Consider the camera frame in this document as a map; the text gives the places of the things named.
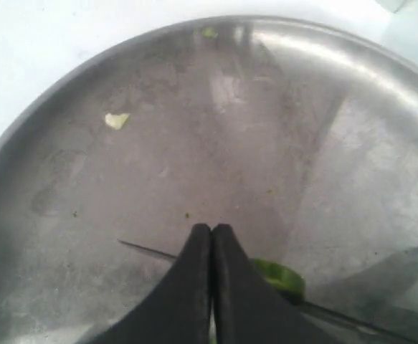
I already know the round steel plate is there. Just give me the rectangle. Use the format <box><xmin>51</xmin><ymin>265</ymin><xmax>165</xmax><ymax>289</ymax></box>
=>
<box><xmin>0</xmin><ymin>17</ymin><xmax>418</xmax><ymax>343</ymax></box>

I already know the green pepper with stem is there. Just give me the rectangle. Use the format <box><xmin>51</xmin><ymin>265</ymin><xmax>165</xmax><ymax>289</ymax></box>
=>
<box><xmin>250</xmin><ymin>258</ymin><xmax>305</xmax><ymax>305</ymax></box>

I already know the black knife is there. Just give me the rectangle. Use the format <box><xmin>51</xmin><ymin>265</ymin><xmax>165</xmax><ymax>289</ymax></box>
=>
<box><xmin>118</xmin><ymin>239</ymin><xmax>418</xmax><ymax>344</ymax></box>

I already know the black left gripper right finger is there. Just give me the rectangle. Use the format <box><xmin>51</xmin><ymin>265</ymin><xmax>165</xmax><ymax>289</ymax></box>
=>
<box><xmin>212</xmin><ymin>224</ymin><xmax>338</xmax><ymax>344</ymax></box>

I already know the small pale vegetable scrap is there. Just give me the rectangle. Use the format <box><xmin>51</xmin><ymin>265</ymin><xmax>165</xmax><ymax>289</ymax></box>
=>
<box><xmin>104</xmin><ymin>113</ymin><xmax>130</xmax><ymax>130</ymax></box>

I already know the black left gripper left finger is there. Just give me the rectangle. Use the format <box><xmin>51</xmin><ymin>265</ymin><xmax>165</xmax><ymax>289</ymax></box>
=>
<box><xmin>93</xmin><ymin>224</ymin><xmax>211</xmax><ymax>344</ymax></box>

